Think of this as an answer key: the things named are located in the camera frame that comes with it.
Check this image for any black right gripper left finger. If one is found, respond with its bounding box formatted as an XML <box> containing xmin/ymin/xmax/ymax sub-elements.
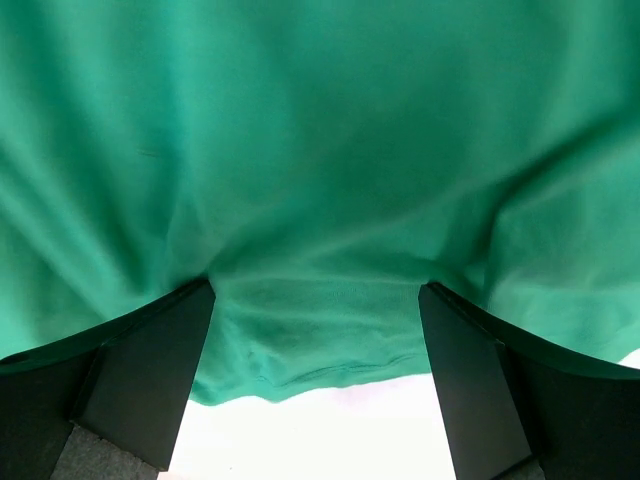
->
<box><xmin>1</xmin><ymin>278</ymin><xmax>215</xmax><ymax>479</ymax></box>

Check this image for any green tank top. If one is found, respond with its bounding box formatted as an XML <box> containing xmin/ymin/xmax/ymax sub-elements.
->
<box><xmin>1</xmin><ymin>1</ymin><xmax>639</xmax><ymax>405</ymax></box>

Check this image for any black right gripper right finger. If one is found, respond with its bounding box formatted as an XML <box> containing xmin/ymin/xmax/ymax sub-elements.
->
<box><xmin>418</xmin><ymin>283</ymin><xmax>639</xmax><ymax>479</ymax></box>

